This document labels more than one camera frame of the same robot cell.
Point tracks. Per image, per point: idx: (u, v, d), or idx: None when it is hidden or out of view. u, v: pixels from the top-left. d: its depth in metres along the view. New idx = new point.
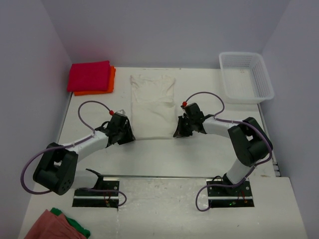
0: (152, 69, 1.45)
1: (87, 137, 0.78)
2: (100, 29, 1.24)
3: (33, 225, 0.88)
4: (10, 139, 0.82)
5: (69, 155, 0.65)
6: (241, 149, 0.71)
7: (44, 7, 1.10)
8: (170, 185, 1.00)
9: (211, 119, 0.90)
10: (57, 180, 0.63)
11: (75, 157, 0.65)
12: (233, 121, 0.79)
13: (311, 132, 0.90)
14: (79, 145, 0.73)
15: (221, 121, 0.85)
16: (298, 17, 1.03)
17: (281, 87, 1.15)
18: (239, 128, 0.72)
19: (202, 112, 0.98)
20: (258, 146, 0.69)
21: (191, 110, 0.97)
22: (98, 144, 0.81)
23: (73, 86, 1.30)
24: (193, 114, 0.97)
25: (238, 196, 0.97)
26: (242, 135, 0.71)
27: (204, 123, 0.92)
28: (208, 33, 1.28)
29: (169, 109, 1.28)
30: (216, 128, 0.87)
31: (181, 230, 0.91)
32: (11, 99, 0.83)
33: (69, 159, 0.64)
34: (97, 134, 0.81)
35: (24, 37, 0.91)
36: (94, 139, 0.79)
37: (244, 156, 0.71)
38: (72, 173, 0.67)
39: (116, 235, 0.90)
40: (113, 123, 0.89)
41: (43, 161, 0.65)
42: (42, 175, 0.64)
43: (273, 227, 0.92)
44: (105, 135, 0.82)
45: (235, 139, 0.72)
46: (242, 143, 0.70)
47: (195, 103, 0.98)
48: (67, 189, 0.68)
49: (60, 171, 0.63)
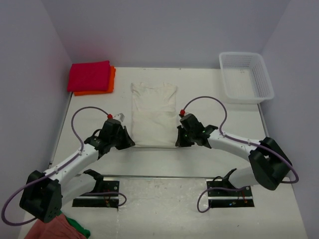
0: (152, 69, 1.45)
1: (74, 156, 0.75)
2: (100, 29, 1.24)
3: (33, 224, 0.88)
4: (11, 139, 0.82)
5: (51, 185, 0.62)
6: (263, 176, 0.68)
7: (45, 7, 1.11)
8: (170, 185, 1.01)
9: (219, 135, 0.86)
10: (41, 211, 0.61)
11: (58, 187, 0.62)
12: (250, 143, 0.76)
13: (311, 133, 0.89)
14: (62, 171, 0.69)
15: (233, 139, 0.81)
16: (298, 17, 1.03)
17: (282, 87, 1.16)
18: (259, 154, 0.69)
19: (200, 123, 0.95)
20: (279, 169, 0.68)
21: (189, 122, 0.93)
22: (87, 161, 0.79)
23: (72, 85, 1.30)
24: (193, 127, 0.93)
25: (238, 196, 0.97)
26: (264, 160, 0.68)
27: (208, 139, 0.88)
28: (208, 33, 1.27)
29: (171, 117, 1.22)
30: (227, 147, 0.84)
31: (181, 230, 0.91)
32: (11, 98, 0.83)
33: (51, 190, 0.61)
34: (84, 150, 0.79)
35: (24, 38, 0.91)
36: (81, 157, 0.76)
37: (267, 182, 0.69)
38: (58, 200, 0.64)
39: (116, 235, 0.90)
40: (106, 132, 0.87)
41: (27, 190, 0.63)
42: (27, 204, 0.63)
43: (272, 226, 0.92)
44: (93, 150, 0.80)
45: (258, 166, 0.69)
46: (265, 169, 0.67)
47: (193, 114, 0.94)
48: (55, 213, 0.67)
49: (43, 202, 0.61)
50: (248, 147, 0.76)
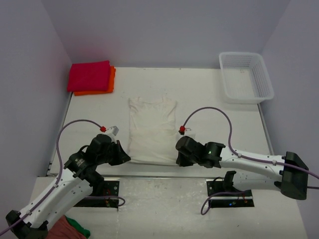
0: (152, 69, 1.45)
1: (49, 190, 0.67)
2: (100, 29, 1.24)
3: None
4: (11, 139, 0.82)
5: (25, 228, 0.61)
6: (296, 192, 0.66)
7: (45, 6, 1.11)
8: (170, 185, 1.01)
9: (232, 156, 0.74)
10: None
11: (31, 230, 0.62)
12: (276, 163, 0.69)
13: (311, 133, 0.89)
14: (36, 210, 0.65)
15: (251, 160, 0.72)
16: (298, 17, 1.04)
17: (281, 87, 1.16)
18: (289, 174, 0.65)
19: (198, 143, 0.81)
20: (305, 178, 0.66)
21: (188, 147, 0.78)
22: (69, 188, 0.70)
23: (73, 86, 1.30)
24: (194, 151, 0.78)
25: (238, 196, 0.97)
26: (296, 179, 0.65)
27: (221, 163, 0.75)
28: (208, 32, 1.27)
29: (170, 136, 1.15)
30: (242, 167, 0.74)
31: (181, 230, 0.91)
32: (12, 97, 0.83)
33: (23, 235, 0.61)
34: (62, 180, 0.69)
35: (24, 37, 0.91)
36: (57, 190, 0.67)
37: (297, 196, 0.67)
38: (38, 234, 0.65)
39: (116, 235, 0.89)
40: (92, 151, 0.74)
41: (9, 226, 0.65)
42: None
43: (272, 226, 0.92)
44: (72, 179, 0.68)
45: (291, 186, 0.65)
46: (298, 186, 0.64)
47: (187, 136, 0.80)
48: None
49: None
50: (274, 168, 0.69)
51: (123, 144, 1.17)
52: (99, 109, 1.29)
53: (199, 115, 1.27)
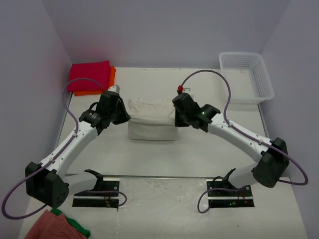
0: (152, 70, 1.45)
1: (69, 140, 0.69)
2: (101, 29, 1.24)
3: (33, 225, 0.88)
4: (11, 140, 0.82)
5: (50, 176, 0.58)
6: (266, 176, 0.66)
7: (45, 7, 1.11)
8: (170, 185, 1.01)
9: (222, 124, 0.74)
10: (48, 200, 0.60)
11: (57, 178, 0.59)
12: (261, 142, 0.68)
13: (311, 133, 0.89)
14: (59, 158, 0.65)
15: (239, 132, 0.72)
16: (298, 18, 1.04)
17: (281, 87, 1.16)
18: (270, 156, 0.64)
19: (197, 103, 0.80)
20: (279, 169, 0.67)
21: (184, 103, 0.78)
22: (86, 140, 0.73)
23: (72, 86, 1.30)
24: (188, 108, 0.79)
25: (238, 196, 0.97)
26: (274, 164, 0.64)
27: (210, 125, 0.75)
28: (208, 32, 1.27)
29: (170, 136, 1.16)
30: (229, 137, 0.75)
31: (182, 230, 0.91)
32: (12, 98, 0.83)
33: (50, 181, 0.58)
34: (80, 131, 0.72)
35: (24, 38, 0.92)
36: (78, 139, 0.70)
37: (266, 181, 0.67)
38: (62, 186, 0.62)
39: (116, 235, 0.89)
40: (103, 105, 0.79)
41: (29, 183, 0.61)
42: (34, 194, 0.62)
43: (272, 226, 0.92)
44: (90, 128, 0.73)
45: (265, 169, 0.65)
46: (271, 172, 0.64)
47: (187, 94, 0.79)
48: (65, 195, 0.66)
49: (46, 193, 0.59)
50: (258, 146, 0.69)
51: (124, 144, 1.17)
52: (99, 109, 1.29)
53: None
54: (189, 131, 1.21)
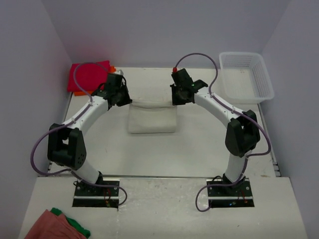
0: (152, 70, 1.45)
1: (86, 108, 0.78)
2: (101, 28, 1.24)
3: (33, 225, 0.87)
4: (11, 140, 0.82)
5: (74, 132, 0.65)
6: (234, 142, 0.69)
7: (45, 7, 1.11)
8: (170, 185, 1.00)
9: (205, 94, 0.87)
10: (71, 158, 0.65)
11: (80, 134, 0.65)
12: (234, 110, 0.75)
13: (311, 132, 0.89)
14: (79, 120, 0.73)
15: (217, 102, 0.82)
16: (298, 17, 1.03)
17: (281, 87, 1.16)
18: (238, 122, 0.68)
19: (191, 78, 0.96)
20: (249, 140, 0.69)
21: (179, 75, 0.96)
22: (99, 110, 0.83)
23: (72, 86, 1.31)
24: (182, 80, 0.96)
25: (238, 196, 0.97)
26: (240, 130, 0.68)
27: (196, 95, 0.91)
28: (208, 32, 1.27)
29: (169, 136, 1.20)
30: (209, 106, 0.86)
31: (181, 230, 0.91)
32: (12, 98, 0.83)
33: (75, 137, 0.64)
34: (94, 102, 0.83)
35: (24, 37, 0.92)
36: (93, 107, 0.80)
37: (234, 148, 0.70)
38: (82, 146, 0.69)
39: (116, 235, 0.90)
40: (111, 84, 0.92)
41: (51, 143, 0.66)
42: (55, 155, 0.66)
43: (272, 226, 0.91)
44: (103, 100, 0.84)
45: (233, 133, 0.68)
46: (238, 137, 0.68)
47: (184, 68, 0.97)
48: (82, 160, 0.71)
49: (70, 149, 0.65)
50: (230, 114, 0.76)
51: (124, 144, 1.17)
52: None
53: (199, 115, 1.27)
54: (189, 131, 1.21)
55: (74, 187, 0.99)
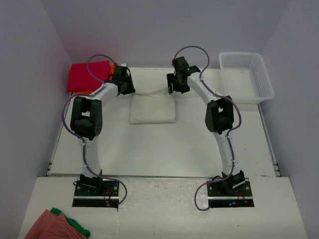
0: (152, 69, 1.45)
1: (101, 88, 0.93)
2: (101, 28, 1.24)
3: (33, 225, 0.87)
4: (11, 140, 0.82)
5: (95, 102, 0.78)
6: (210, 120, 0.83)
7: (45, 7, 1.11)
8: (170, 185, 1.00)
9: (196, 77, 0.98)
10: (91, 125, 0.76)
11: (100, 103, 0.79)
12: (215, 93, 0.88)
13: (311, 133, 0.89)
14: (98, 95, 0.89)
15: (203, 84, 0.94)
16: (298, 17, 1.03)
17: (281, 86, 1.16)
18: (216, 103, 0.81)
19: (188, 64, 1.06)
20: (224, 120, 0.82)
21: (178, 61, 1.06)
22: (111, 93, 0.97)
23: (72, 86, 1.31)
24: (179, 65, 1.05)
25: (238, 196, 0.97)
26: (217, 110, 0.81)
27: (188, 77, 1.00)
28: (208, 32, 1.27)
29: (169, 135, 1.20)
30: (197, 88, 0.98)
31: (181, 230, 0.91)
32: (11, 98, 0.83)
33: (96, 106, 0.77)
34: (108, 84, 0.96)
35: (23, 37, 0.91)
36: (107, 88, 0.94)
37: (211, 125, 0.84)
38: (100, 116, 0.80)
39: (116, 234, 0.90)
40: (117, 74, 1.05)
41: (74, 113, 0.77)
42: (77, 123, 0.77)
43: (272, 226, 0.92)
44: (114, 85, 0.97)
45: (210, 112, 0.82)
46: (214, 116, 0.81)
47: (183, 57, 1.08)
48: (99, 130, 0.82)
49: (92, 117, 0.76)
50: (212, 96, 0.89)
51: (124, 143, 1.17)
52: None
53: (199, 115, 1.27)
54: (189, 131, 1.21)
55: (74, 187, 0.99)
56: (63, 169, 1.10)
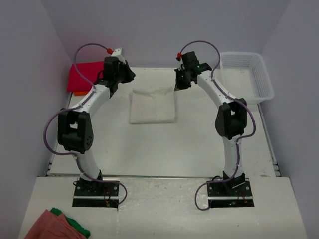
0: (152, 69, 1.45)
1: (90, 94, 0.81)
2: (100, 28, 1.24)
3: (32, 225, 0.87)
4: (11, 140, 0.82)
5: (81, 115, 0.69)
6: (221, 124, 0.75)
7: (45, 6, 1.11)
8: (170, 185, 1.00)
9: (208, 77, 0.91)
10: (80, 140, 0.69)
11: (87, 115, 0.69)
12: (228, 96, 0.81)
13: (310, 133, 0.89)
14: (85, 105, 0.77)
15: (216, 86, 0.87)
16: (298, 17, 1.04)
17: (281, 87, 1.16)
18: (228, 107, 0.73)
19: (198, 60, 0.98)
20: (235, 124, 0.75)
21: (188, 56, 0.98)
22: (102, 97, 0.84)
23: (72, 86, 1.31)
24: (189, 61, 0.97)
25: (238, 196, 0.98)
26: (229, 114, 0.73)
27: (199, 76, 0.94)
28: (208, 32, 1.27)
29: (169, 135, 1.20)
30: (208, 89, 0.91)
31: (181, 230, 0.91)
32: (11, 98, 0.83)
33: (83, 119, 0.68)
34: (98, 88, 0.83)
35: (24, 37, 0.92)
36: (96, 93, 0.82)
37: (221, 129, 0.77)
38: (89, 128, 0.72)
39: (116, 235, 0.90)
40: (108, 71, 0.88)
41: (61, 127, 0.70)
42: (65, 138, 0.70)
43: (272, 226, 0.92)
44: (105, 87, 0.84)
45: (221, 115, 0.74)
46: (225, 120, 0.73)
47: (194, 52, 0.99)
48: (91, 141, 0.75)
49: (79, 132, 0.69)
50: (224, 98, 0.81)
51: (124, 143, 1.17)
52: (99, 109, 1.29)
53: (199, 115, 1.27)
54: (189, 131, 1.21)
55: (74, 187, 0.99)
56: (63, 169, 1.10)
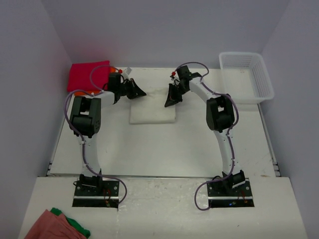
0: (152, 69, 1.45)
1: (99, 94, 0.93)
2: (100, 28, 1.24)
3: (32, 225, 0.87)
4: (11, 140, 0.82)
5: (95, 99, 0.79)
6: (210, 118, 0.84)
7: (45, 6, 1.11)
8: (170, 185, 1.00)
9: (197, 79, 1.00)
10: (90, 121, 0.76)
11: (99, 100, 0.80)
12: (214, 92, 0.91)
13: (310, 133, 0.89)
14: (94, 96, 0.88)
15: (203, 85, 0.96)
16: (298, 17, 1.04)
17: (281, 87, 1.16)
18: (215, 101, 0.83)
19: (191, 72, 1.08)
20: (224, 118, 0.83)
21: (181, 69, 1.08)
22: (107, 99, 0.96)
23: (73, 86, 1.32)
24: (183, 73, 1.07)
25: (238, 196, 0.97)
26: (215, 108, 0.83)
27: (190, 82, 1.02)
28: (208, 32, 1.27)
29: (169, 135, 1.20)
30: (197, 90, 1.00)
31: (181, 230, 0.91)
32: (11, 98, 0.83)
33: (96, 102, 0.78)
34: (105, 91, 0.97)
35: (24, 38, 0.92)
36: (105, 94, 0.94)
37: (211, 124, 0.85)
38: (99, 114, 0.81)
39: (116, 235, 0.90)
40: (112, 83, 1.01)
41: (74, 110, 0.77)
42: (76, 119, 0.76)
43: (272, 226, 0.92)
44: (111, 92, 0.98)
45: (209, 109, 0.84)
46: (213, 113, 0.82)
47: (186, 65, 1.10)
48: (98, 128, 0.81)
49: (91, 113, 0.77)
50: (211, 95, 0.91)
51: (124, 143, 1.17)
52: None
53: (199, 115, 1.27)
54: (189, 131, 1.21)
55: (74, 187, 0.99)
56: (63, 169, 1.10)
